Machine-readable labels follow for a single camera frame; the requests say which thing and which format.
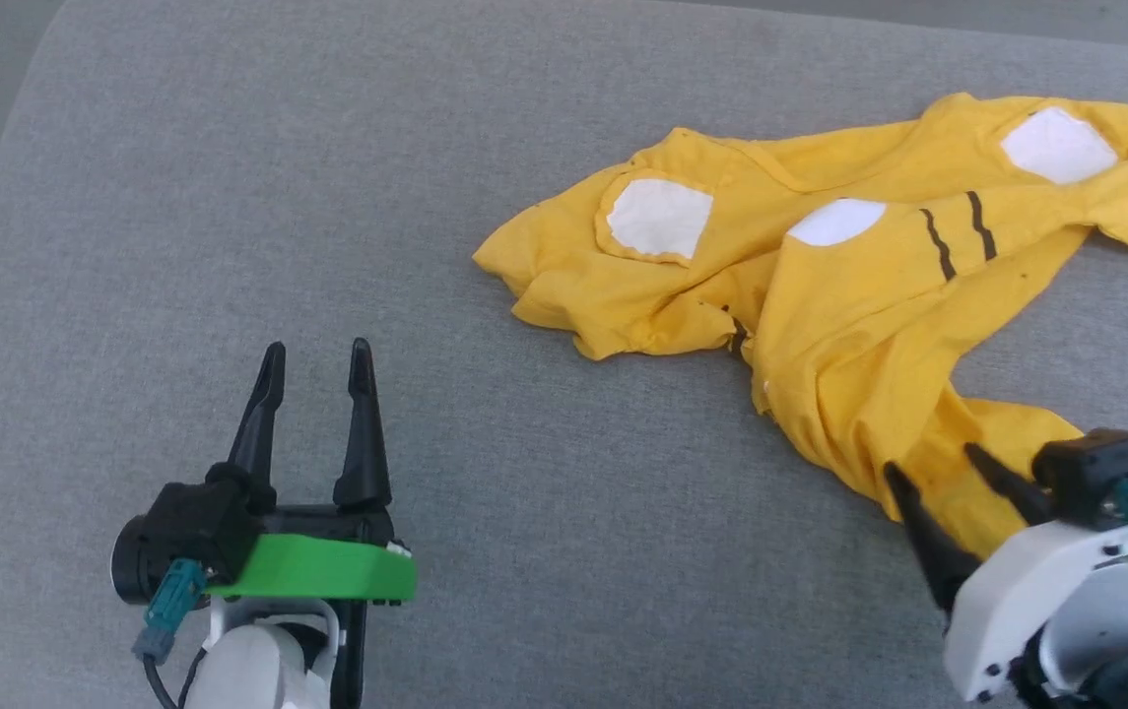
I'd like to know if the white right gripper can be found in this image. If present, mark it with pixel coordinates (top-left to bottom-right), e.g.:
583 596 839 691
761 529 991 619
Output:
884 443 1128 702

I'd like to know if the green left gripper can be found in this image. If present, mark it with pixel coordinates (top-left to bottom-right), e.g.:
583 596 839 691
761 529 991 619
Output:
207 339 417 605

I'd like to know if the yellow tiger face t-shirt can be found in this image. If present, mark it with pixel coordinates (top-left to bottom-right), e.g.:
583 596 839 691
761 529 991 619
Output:
473 92 1128 562

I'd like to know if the left teal-plug black cable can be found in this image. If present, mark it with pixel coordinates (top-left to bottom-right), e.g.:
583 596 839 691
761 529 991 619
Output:
133 557 210 709

